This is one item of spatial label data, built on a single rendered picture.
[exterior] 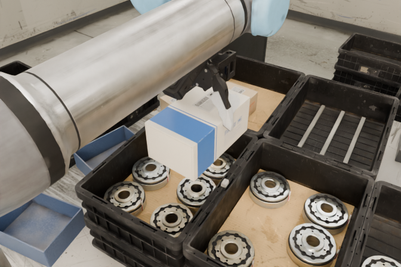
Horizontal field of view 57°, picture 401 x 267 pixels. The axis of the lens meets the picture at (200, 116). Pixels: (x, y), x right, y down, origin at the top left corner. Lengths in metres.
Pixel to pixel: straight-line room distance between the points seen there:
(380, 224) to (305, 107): 0.49
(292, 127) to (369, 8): 2.93
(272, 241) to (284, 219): 0.07
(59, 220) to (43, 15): 2.98
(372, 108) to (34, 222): 1.10
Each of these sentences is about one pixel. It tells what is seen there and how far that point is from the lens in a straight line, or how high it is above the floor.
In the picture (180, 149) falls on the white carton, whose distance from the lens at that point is 0.69.
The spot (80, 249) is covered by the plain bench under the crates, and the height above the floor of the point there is 0.70.
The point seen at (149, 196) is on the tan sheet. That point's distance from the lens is 0.99.
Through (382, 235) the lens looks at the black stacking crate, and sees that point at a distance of 1.01.
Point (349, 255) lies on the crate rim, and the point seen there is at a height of 0.93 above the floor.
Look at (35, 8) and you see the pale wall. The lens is 3.88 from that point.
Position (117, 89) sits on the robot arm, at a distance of 0.31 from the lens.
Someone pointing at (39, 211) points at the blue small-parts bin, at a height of 0.70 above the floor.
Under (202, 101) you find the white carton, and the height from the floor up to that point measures 1.13.
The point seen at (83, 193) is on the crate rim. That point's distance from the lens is 0.90.
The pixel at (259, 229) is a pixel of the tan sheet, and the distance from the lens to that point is 0.93.
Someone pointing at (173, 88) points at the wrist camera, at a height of 1.23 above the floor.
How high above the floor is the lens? 1.57
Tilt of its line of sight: 37 degrees down
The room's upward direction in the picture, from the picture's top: straight up
